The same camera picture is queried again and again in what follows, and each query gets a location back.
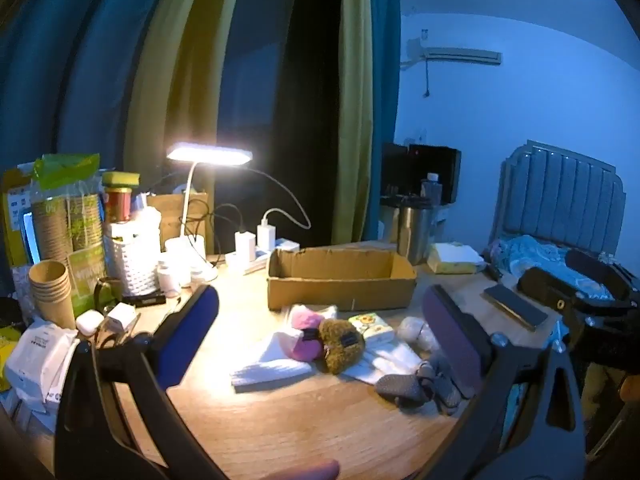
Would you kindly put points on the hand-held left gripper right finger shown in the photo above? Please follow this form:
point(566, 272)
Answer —
point(450, 345)

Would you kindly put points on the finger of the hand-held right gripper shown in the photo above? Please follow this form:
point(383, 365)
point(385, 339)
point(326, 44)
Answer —
point(595, 270)
point(542, 287)

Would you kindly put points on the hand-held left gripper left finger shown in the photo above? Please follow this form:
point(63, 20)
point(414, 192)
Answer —
point(190, 330)

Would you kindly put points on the grey socks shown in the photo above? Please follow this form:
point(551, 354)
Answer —
point(415, 385)

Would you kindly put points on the brown plush toy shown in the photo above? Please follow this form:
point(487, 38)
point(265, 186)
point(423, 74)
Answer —
point(342, 345)

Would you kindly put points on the pink plush toy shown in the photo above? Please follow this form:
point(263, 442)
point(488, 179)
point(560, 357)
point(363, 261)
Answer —
point(305, 335)

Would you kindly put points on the person's left hand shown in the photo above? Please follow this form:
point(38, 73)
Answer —
point(300, 472)

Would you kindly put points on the blue printed blanket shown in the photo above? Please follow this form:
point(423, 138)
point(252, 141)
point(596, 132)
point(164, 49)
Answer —
point(540, 260)

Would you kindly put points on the dark phone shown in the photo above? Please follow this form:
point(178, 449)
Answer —
point(515, 306)

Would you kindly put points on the small black device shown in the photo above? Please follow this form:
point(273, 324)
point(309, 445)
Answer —
point(145, 299)

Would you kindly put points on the white sock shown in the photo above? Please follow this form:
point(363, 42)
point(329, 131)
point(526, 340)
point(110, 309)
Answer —
point(392, 360)
point(270, 365)

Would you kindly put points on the white plug adapter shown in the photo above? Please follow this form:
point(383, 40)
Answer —
point(120, 317)

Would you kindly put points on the sunflower print tissue pack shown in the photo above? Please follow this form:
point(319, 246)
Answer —
point(372, 327)

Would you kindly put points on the grey padded headboard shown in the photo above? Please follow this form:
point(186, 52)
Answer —
point(560, 195)

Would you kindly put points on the yellow printed tissue pack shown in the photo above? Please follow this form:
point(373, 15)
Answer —
point(455, 257)

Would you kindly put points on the white woven basket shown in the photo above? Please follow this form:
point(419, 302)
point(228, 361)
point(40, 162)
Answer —
point(132, 260)

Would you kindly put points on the white earbud case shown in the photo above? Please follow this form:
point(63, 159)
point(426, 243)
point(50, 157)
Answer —
point(90, 322)

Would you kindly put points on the white phone charger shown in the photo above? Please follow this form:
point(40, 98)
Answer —
point(245, 246)
point(266, 236)

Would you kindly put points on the brown cardboard box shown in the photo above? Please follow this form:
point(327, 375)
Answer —
point(172, 220)

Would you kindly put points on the stainless steel tumbler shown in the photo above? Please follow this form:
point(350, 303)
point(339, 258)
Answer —
point(414, 235)

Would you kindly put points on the white power strip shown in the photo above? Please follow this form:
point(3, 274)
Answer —
point(277, 252)

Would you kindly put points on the red jar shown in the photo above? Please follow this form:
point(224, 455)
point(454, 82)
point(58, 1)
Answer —
point(117, 205)

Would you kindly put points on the stack of paper cups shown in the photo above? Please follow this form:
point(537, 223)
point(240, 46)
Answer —
point(50, 290)

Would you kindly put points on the clear plastic water bottle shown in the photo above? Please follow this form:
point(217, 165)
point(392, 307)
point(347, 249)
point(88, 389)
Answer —
point(431, 187)

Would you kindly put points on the white tissue packs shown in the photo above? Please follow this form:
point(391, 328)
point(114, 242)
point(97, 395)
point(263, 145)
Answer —
point(40, 365)

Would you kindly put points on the green wrapped paper cup pack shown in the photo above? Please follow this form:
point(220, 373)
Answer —
point(70, 220)

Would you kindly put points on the black monitor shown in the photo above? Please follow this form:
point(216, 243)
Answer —
point(425, 170)

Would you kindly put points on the yellow green sponge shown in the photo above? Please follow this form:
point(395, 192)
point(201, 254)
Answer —
point(120, 178)

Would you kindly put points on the white desk lamp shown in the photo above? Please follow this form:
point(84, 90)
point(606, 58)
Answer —
point(207, 155)

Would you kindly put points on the yellow package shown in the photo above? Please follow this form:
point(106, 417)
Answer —
point(12, 220)

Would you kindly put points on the white air conditioner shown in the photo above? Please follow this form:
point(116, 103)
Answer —
point(462, 55)

